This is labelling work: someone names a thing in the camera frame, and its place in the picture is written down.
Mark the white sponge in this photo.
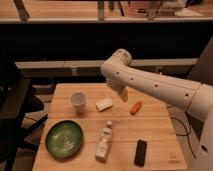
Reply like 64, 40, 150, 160
96, 97, 113, 112

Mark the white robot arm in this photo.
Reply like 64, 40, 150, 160
101, 48, 213, 171

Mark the white ceramic cup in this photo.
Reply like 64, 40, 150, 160
71, 92, 86, 114

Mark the orange carrot toy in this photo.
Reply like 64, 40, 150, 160
130, 101, 142, 115

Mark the black rectangular device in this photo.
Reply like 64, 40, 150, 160
134, 140, 147, 167

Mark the white plastic bottle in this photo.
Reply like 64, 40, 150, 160
95, 121, 112, 162

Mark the green plate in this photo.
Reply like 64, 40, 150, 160
45, 120, 83, 159

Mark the dark side furniture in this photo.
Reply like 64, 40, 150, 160
0, 61, 47, 171

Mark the black cable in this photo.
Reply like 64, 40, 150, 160
166, 105, 198, 161

